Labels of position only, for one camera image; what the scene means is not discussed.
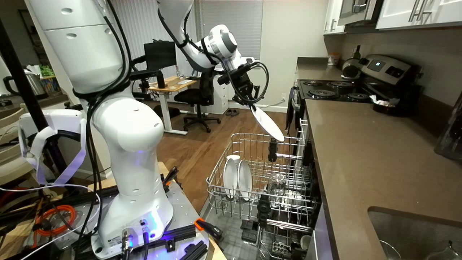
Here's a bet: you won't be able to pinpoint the orange black screwdriver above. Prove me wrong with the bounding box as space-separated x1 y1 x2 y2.
193 216 224 241

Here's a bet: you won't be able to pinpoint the steel kitchen sink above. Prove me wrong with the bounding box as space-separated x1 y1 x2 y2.
367 206 462 260

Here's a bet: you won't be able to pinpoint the white cloth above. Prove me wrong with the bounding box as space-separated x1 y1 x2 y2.
368 93 394 106

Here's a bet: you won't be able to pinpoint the white mug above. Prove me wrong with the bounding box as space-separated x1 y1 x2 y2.
299 233 313 251

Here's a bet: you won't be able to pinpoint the thin white cable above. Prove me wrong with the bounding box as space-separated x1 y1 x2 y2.
0 181 105 260

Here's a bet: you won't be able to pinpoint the built-in dishwasher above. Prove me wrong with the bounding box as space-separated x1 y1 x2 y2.
199 206 323 260

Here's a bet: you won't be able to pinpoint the black computer monitor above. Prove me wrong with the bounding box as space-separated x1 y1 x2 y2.
143 40 177 73

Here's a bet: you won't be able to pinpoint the black clamp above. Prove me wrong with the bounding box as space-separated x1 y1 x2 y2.
160 223 198 252
179 239 208 260

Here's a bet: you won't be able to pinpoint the black countertop appliance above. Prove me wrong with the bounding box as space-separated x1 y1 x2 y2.
434 90 462 164

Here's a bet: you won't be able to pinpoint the black pan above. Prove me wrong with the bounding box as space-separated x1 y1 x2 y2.
368 92 410 116

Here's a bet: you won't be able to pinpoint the white box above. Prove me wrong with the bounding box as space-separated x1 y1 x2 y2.
19 106 91 141

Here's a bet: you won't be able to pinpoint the narrow white wall cabinet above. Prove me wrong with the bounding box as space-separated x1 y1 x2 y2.
322 0 346 34

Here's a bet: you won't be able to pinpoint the metal robot mounting table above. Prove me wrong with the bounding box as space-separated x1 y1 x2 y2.
62 160 215 260

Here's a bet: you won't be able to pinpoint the stacked wooden planks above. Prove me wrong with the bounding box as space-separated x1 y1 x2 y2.
0 98 37 189

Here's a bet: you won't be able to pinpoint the white round plate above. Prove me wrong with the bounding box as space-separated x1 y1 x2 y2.
222 152 242 199
237 157 254 202
250 103 286 142

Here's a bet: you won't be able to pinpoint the dark cutlery basket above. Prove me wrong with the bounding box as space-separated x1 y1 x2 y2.
238 217 290 260

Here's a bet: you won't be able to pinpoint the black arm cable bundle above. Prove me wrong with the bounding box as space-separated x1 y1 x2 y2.
76 0 136 236

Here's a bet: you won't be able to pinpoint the clear glass bowl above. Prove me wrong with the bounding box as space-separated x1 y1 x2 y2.
424 239 462 260

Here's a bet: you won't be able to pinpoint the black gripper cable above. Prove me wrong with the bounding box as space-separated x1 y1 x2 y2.
247 60 271 106

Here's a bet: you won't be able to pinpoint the dark over-range microwave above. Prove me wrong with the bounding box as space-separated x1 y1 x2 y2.
338 0 384 27

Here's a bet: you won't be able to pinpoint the black kettle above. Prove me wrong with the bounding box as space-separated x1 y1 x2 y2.
339 44 369 80

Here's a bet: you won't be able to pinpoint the wooden desk white legs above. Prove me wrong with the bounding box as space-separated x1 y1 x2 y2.
146 76 201 137

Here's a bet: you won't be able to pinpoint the black plastic rack fitting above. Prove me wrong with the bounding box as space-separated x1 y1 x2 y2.
257 193 273 225
267 137 280 163

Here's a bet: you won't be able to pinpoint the black stand pole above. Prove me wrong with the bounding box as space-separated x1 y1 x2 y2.
0 20 69 174

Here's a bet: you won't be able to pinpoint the clear tumbler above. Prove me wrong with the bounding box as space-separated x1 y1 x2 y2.
378 238 403 260

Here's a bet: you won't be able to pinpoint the black office chair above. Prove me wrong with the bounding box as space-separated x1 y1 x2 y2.
173 66 215 134

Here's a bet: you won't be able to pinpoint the clear drinking glass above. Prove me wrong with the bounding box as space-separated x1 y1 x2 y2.
268 170 309 203

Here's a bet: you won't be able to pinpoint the window with white blind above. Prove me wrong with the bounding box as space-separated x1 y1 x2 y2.
199 0 264 66

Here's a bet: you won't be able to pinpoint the orange coiled cable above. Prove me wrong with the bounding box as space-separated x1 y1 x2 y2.
33 203 78 238

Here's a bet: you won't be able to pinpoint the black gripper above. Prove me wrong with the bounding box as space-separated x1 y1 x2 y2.
229 64 261 109

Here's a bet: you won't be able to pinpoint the wire dishwasher rack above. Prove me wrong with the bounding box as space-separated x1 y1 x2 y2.
205 131 322 235

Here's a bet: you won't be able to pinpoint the white wall cabinet with handles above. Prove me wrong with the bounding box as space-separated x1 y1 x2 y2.
374 0 462 31

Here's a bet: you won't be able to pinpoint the pale lavender strap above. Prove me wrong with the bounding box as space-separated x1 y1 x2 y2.
19 125 89 189

